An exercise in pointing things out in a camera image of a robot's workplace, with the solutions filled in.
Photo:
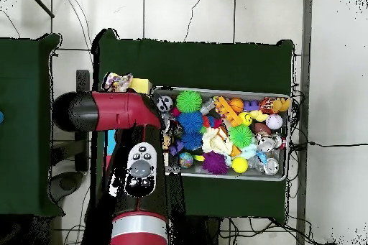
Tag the shallow metal mesh bin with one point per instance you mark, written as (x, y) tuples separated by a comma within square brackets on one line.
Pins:
[(250, 175)]

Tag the polka dot cloth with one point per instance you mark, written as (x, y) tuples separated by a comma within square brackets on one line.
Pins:
[(116, 81)]

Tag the dark green table cloth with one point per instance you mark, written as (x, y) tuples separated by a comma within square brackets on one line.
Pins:
[(201, 64), (26, 84)]

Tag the red and blue spiky toy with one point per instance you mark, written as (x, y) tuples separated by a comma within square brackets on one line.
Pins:
[(211, 121)]

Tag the black and white soccer ball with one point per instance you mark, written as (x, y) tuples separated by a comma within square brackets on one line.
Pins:
[(165, 103)]

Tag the white baseball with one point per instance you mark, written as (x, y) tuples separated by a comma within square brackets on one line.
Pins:
[(274, 121)]

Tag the wooden box with three holes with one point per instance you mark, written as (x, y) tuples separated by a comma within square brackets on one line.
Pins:
[(142, 85)]

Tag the yellow smiley face ball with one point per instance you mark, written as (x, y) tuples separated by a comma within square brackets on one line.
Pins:
[(245, 118)]

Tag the black tripod leg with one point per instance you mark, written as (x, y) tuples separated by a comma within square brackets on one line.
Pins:
[(40, 3)]

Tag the blue spiky rubber ball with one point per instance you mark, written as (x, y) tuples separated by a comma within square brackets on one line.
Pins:
[(189, 122)]

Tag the purple spiky ball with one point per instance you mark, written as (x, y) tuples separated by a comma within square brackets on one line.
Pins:
[(215, 163)]

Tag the orange toy building brick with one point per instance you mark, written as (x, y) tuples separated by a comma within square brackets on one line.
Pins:
[(228, 111)]

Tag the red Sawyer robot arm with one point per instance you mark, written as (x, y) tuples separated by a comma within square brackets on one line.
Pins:
[(120, 110)]

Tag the green spiky rubber ball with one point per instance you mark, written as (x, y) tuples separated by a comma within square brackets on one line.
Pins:
[(188, 101), (240, 136)]

